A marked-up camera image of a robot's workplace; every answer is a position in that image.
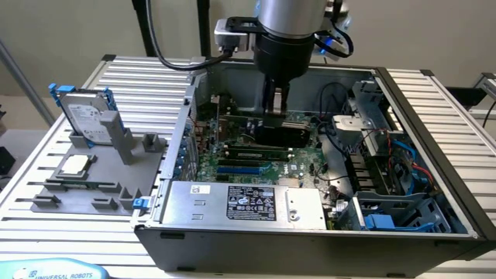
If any blue disk caddy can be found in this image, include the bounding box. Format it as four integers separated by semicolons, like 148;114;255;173
48;83;131;146

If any grey parts rack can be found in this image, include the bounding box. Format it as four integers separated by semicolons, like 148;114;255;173
29;111;171;217

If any silver power supply unit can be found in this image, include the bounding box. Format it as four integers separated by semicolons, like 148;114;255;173
153;180;327;231

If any green motherboard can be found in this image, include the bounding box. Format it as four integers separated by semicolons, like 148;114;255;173
192;109;331;187

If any black graphics card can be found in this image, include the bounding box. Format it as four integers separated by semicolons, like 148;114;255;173
217;115;312;148

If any black power wire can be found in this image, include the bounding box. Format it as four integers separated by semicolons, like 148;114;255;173
319;81;351;117

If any blue expansion slot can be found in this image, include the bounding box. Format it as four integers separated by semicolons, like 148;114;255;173
216;166;261;175

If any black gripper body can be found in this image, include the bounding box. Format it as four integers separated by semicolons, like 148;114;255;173
253;31;313;85

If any small silver chipset heatsink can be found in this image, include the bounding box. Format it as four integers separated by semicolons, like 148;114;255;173
276;177;304;187

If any blue case latch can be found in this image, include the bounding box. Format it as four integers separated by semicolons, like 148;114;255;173
131;196;151;210

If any black box in background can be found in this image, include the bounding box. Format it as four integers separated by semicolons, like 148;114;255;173
444;86;485;107

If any grey metal drive bay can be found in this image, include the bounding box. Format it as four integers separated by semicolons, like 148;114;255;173
347;79;407;158

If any black RAM stick with label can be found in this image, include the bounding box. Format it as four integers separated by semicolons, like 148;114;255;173
225;150;289;162

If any black expansion slot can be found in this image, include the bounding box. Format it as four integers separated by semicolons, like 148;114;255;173
216;159;261;167

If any grey-blue disk bay cage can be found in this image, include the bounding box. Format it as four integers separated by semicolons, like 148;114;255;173
349;189;453;234

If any silver hard disk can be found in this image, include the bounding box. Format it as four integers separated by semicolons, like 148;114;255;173
59;91;112;141

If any black open PC case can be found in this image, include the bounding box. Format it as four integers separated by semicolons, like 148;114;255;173
132;56;492;276

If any blue caddy in bay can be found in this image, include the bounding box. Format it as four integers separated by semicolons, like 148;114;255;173
365;214;397;231

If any blue data wire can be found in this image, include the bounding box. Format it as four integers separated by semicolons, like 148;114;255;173
389;138;428;187

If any grey slanted metal rail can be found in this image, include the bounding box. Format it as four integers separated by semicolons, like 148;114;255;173
0;37;56;126

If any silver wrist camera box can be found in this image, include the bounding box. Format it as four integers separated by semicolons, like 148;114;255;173
213;18;249;53

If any blue Universal Robots cap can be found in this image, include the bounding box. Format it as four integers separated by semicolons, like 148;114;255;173
0;256;111;279

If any thick black camera cable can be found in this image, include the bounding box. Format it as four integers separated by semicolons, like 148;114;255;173
145;0;237;71

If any silver CPU chip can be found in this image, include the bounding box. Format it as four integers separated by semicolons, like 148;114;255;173
57;154;97;176

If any aluminium profile in background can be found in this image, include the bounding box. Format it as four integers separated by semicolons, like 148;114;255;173
467;71;496;113

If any red wire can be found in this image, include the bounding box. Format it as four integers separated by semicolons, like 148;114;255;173
385;130;436;187

